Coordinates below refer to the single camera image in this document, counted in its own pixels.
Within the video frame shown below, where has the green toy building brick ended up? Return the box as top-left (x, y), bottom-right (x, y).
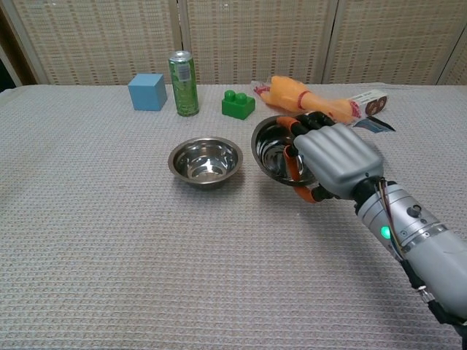
top-left (221, 90), bottom-right (257, 121)

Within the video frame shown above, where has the yellow rubber chicken toy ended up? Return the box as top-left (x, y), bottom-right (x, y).
top-left (252, 75), bottom-right (366, 123)

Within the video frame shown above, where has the blue foam cube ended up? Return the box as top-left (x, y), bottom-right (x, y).
top-left (127, 73), bottom-right (169, 112)

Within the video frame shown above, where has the grey waffle weave tablecloth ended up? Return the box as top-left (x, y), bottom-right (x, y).
top-left (0, 83), bottom-right (467, 350)

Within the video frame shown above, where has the green drink can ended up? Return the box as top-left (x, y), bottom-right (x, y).
top-left (167, 50), bottom-right (201, 117)

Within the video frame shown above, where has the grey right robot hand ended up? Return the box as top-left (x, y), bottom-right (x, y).
top-left (276, 110), bottom-right (385, 204)

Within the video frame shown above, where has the beige woven folding screen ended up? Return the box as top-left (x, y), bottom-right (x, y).
top-left (0, 0), bottom-right (467, 87)

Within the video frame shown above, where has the coloured wrist wire bundle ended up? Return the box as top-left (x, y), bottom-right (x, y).
top-left (377, 177), bottom-right (406, 258)

